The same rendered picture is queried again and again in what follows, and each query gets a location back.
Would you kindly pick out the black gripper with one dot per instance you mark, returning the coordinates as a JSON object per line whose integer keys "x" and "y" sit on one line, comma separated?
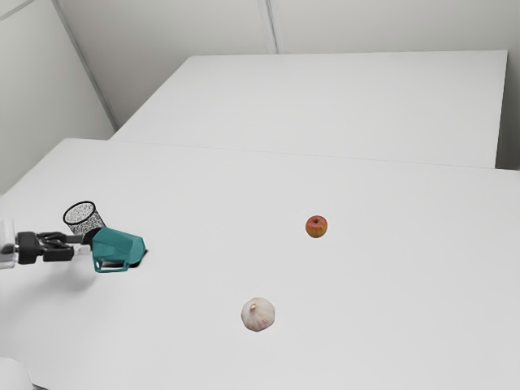
{"x": 27, "y": 248}

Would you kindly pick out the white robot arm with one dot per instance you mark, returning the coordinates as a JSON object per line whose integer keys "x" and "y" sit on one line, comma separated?
{"x": 5, "y": 260}

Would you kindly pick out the teal faceted mug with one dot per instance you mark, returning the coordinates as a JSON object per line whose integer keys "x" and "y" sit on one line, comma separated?
{"x": 118, "y": 248}

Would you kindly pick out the black mesh pen holder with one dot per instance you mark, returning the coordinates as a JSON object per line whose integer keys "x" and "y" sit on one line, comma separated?
{"x": 83, "y": 217}

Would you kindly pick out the white garlic bulb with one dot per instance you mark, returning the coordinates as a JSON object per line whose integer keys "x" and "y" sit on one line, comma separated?
{"x": 258, "y": 315}

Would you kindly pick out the red yellow apple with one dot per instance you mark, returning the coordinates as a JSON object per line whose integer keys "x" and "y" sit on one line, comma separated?
{"x": 317, "y": 226}

